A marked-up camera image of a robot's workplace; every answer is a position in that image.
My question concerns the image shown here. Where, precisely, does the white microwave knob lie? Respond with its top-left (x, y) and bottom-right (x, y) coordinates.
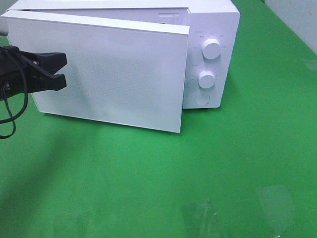
top-left (198, 70), bottom-right (215, 89)
top-left (201, 38), bottom-right (221, 60)

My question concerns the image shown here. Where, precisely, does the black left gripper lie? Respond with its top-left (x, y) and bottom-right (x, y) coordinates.
top-left (0, 46), bottom-right (67, 101)

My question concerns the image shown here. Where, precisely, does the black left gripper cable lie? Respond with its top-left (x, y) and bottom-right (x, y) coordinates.
top-left (0, 48), bottom-right (30, 139)

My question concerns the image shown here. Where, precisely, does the round door release button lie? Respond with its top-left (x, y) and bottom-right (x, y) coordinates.
top-left (195, 93), bottom-right (210, 106)

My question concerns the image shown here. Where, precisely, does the white microwave door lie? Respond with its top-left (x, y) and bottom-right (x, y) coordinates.
top-left (2, 10), bottom-right (190, 133)

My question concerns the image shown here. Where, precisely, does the white microwave oven body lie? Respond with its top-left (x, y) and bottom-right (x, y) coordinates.
top-left (0, 0), bottom-right (240, 109)

